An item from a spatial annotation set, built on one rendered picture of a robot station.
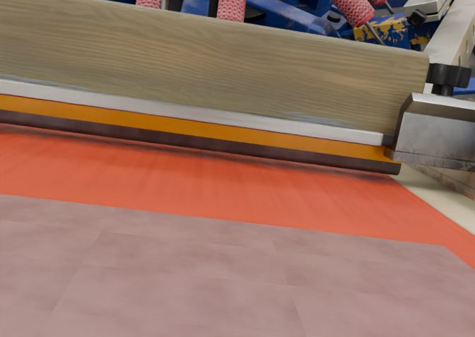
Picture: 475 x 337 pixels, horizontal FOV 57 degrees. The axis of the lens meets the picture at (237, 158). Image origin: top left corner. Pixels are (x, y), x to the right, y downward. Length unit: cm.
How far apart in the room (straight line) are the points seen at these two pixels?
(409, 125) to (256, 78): 12
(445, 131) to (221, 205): 19
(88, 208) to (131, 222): 2
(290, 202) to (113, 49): 17
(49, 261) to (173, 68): 20
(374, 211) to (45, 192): 19
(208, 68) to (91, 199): 14
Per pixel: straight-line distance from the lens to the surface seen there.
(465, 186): 40
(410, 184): 40
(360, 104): 35
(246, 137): 35
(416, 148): 36
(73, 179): 26
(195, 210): 23
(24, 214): 21
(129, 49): 34
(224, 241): 20
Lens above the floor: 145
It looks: 44 degrees down
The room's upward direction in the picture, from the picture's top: 13 degrees clockwise
